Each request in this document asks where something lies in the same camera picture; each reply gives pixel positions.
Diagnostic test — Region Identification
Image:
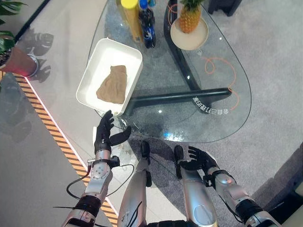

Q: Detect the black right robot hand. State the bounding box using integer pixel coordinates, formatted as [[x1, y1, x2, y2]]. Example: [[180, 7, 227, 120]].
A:
[[178, 146, 218, 176]]

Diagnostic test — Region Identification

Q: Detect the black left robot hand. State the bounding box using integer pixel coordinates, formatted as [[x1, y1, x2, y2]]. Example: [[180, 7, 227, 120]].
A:
[[94, 110, 132, 154]]

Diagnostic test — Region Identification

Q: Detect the tan brown cloth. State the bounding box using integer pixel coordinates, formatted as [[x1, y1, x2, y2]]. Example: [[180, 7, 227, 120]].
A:
[[96, 65, 128, 105]]

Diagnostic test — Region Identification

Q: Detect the white rectangular plastic basket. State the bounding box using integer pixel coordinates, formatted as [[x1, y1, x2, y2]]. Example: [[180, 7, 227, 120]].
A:
[[75, 37, 143, 117]]

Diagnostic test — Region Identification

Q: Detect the yellow black hazard tape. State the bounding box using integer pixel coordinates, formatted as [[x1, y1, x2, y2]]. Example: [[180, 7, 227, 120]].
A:
[[0, 70, 119, 227]]

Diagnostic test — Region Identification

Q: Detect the silver left robot leg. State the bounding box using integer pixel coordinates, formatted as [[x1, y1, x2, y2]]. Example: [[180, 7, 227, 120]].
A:
[[117, 140, 152, 227]]

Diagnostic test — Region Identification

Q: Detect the terracotta plant pot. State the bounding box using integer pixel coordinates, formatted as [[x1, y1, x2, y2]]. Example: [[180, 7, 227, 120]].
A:
[[0, 46, 40, 78]]

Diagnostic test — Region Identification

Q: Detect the dark soda bottle blue cap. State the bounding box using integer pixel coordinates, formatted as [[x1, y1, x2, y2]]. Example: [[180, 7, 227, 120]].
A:
[[138, 0, 157, 49]]

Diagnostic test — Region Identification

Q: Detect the yellow lidded pasta canister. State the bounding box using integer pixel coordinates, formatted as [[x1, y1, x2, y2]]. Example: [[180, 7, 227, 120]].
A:
[[120, 0, 144, 43]]

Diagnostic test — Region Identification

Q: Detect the round beige plate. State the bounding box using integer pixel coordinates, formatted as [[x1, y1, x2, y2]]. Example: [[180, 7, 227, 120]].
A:
[[170, 16, 209, 51]]

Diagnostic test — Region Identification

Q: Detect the green potted plant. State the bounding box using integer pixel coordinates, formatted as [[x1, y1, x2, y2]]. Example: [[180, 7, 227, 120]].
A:
[[0, 0, 28, 66]]

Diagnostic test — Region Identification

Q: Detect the pineapple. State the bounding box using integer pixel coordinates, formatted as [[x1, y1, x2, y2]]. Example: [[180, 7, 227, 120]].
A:
[[178, 0, 205, 34]]

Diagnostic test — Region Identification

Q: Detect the dark furniture block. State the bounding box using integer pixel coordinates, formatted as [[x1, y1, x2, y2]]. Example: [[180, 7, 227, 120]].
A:
[[207, 0, 242, 17]]

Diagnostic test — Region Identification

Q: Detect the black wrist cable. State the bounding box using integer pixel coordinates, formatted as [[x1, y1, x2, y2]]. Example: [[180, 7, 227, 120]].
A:
[[53, 164, 134, 209]]

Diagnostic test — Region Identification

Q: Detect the black table base frame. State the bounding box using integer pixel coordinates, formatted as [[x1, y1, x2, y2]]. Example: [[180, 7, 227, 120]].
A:
[[123, 0, 232, 116]]

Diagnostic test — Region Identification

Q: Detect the orange cable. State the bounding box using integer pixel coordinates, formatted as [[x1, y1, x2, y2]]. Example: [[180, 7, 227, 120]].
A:
[[167, 0, 239, 111]]

